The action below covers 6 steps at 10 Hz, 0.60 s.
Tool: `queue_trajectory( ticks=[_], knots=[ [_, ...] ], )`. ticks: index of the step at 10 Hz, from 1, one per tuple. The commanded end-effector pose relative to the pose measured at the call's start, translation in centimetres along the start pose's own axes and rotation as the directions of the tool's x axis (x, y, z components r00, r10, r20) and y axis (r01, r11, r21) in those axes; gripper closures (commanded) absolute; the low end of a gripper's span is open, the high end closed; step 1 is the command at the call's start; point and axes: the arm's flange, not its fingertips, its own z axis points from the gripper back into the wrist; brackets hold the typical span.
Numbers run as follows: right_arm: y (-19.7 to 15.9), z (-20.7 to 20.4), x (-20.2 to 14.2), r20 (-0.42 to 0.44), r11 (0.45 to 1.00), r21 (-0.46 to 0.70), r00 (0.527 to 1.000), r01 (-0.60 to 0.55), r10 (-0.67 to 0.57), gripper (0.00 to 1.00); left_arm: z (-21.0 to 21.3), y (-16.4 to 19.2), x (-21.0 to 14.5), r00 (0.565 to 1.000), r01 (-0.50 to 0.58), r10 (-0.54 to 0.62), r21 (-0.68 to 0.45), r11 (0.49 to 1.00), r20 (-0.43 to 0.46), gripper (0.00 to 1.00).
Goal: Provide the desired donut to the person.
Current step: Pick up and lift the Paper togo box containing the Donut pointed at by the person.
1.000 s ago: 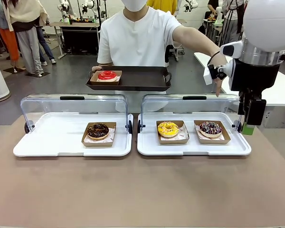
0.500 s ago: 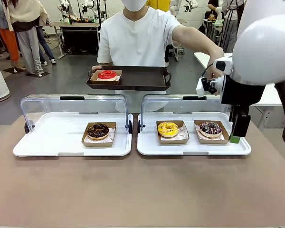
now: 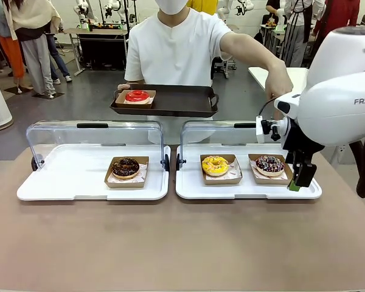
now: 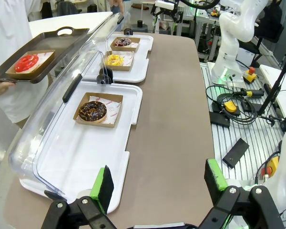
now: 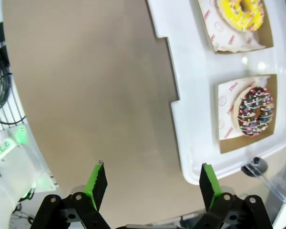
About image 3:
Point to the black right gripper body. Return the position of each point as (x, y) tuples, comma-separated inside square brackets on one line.
[(301, 143)]

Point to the dark brown serving tray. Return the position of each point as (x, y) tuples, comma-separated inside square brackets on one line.
[(176, 100)]

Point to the cardboard tray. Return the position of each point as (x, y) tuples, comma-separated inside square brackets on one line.
[(134, 106), (222, 181), (270, 181), (124, 184)]

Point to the red glazed donut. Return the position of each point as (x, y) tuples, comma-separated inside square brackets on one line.
[(130, 97)]

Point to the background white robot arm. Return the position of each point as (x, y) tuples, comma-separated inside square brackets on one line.
[(112, 7), (82, 12)]

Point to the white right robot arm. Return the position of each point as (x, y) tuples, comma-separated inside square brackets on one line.
[(337, 91)]

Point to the person's left forearm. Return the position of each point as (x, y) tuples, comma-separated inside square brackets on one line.
[(255, 56)]

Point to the cardboard tray under sprinkle donut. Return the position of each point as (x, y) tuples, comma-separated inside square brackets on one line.
[(270, 181)]

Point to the chocolate donut with coloured sprinkles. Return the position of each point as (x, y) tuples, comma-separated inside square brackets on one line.
[(263, 167)]

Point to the smiley paper under sprinkle donut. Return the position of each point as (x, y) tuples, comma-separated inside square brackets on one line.
[(255, 172)]

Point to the smiley paper under yellow donut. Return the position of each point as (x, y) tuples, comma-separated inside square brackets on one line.
[(235, 171)]

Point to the cardboard tray under yellow donut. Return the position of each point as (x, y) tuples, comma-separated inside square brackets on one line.
[(222, 181)]

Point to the yellow glazed sprinkle donut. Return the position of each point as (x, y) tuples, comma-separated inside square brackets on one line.
[(208, 167)]

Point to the smiley paper under nut donut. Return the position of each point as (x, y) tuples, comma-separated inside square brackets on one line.
[(143, 170)]

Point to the person in white T-shirt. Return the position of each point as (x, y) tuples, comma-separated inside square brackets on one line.
[(170, 54)]

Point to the cardboard tray under nut donut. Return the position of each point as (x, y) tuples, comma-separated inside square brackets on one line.
[(124, 184)]

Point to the chocolate donut with nut crumbs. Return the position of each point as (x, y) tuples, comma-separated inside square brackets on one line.
[(118, 171)]

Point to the person's left hand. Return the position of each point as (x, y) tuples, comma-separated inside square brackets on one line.
[(278, 80)]

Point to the person's right hand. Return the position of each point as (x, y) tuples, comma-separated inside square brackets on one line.
[(127, 87)]

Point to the white background table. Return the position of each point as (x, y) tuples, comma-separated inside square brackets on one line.
[(295, 76)]

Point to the clear display case lid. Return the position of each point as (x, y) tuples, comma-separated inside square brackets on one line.
[(207, 134), (64, 134)]

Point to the white display case base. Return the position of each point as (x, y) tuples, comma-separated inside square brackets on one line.
[(64, 176), (194, 185)]

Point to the bystander in dark apron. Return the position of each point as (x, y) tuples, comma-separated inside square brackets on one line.
[(298, 33)]

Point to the bystander in red top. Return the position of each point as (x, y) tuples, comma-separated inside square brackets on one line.
[(337, 15)]

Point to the bystander in yellow top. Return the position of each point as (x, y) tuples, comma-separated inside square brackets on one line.
[(202, 6)]

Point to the white face mask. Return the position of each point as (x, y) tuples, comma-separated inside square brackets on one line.
[(171, 6)]

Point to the background workbench with black panel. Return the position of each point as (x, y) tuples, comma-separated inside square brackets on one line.
[(103, 45)]

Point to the bystander in blue jeans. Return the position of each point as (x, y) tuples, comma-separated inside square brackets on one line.
[(59, 57)]

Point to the bystander in beige top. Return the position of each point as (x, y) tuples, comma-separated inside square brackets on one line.
[(36, 36)]

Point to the bystander in orange trousers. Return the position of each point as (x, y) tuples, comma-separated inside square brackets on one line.
[(9, 51)]

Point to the white wrist camera with mount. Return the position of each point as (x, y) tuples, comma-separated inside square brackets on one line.
[(260, 129)]

